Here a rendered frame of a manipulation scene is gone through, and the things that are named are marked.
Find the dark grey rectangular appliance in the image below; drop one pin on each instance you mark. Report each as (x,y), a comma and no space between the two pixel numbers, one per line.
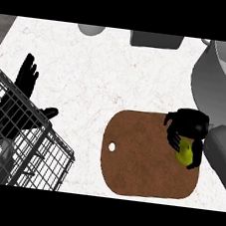
(156,40)

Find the grey round object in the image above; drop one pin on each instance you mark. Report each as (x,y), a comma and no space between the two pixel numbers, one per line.
(91,29)

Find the green pear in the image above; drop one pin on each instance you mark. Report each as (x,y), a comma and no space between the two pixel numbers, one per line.
(184,154)

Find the brown wooden cutting board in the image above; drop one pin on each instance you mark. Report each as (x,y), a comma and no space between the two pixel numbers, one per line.
(146,156)

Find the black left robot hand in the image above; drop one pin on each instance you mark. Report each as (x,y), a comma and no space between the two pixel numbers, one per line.
(25,77)

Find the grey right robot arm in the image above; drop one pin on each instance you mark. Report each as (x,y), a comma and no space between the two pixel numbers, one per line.
(220,155)

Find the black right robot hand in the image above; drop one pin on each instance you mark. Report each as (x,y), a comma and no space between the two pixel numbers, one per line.
(190,122)

